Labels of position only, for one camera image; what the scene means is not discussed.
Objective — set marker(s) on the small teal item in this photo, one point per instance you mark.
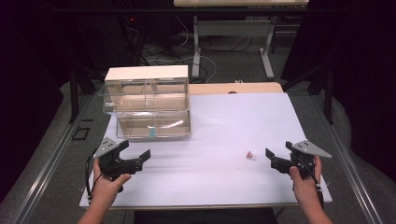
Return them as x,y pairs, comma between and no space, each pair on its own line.
152,132

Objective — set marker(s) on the white table board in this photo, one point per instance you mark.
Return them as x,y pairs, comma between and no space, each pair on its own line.
224,130

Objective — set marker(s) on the dark equipment with red light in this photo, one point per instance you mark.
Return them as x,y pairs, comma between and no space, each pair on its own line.
132,34

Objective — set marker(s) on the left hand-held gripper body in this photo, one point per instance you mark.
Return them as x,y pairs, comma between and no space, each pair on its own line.
109,163

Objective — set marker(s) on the person's right hand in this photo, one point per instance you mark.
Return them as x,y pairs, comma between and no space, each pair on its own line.
306,189

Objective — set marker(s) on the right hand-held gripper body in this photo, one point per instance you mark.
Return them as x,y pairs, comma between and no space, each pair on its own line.
303,160

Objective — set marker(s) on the desk with grey metal legs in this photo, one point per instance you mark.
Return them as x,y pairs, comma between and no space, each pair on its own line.
233,26

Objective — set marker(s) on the person's left hand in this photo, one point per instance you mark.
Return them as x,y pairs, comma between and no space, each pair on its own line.
106,189

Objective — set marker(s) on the small white item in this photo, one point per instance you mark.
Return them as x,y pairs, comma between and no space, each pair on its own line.
171,124

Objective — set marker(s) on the clear acrylic drawer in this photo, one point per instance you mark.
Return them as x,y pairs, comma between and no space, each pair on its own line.
154,124

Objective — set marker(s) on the small red and clear item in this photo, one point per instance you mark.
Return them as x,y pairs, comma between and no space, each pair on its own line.
250,155

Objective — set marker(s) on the black metal stand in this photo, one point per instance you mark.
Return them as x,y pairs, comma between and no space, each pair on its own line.
328,90
73,93

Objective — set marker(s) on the clear acrylic cabinet white top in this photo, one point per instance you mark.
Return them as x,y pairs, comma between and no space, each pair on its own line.
146,90

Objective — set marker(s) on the aluminium rail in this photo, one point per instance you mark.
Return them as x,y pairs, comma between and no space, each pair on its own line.
46,168
348,168

